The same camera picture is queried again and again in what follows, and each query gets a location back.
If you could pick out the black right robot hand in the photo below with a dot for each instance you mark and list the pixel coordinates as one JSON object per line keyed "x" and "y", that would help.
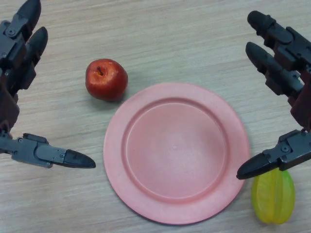
{"x": 289, "y": 43}

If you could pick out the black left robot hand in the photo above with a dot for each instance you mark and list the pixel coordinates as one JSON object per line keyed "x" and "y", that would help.
{"x": 14, "y": 72}

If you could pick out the red apple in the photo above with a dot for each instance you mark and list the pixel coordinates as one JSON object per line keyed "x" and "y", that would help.
{"x": 106, "y": 79}

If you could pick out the pink round plate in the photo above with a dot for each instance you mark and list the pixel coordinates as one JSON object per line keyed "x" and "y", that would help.
{"x": 176, "y": 153}

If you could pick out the yellow green starfruit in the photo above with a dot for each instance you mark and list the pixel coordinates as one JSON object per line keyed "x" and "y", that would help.
{"x": 273, "y": 197}

